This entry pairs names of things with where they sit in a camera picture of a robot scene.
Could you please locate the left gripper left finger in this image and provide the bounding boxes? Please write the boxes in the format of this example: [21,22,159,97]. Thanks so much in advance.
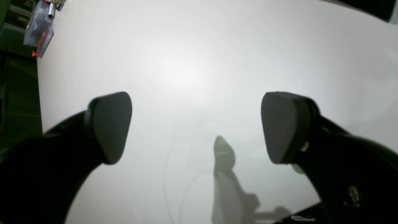
[0,92,132,224]

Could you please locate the clear plastic bag items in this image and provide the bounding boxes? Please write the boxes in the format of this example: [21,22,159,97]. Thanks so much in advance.
[24,0,66,58]

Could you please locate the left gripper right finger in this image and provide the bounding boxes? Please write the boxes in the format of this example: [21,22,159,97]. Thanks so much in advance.
[261,91,398,224]

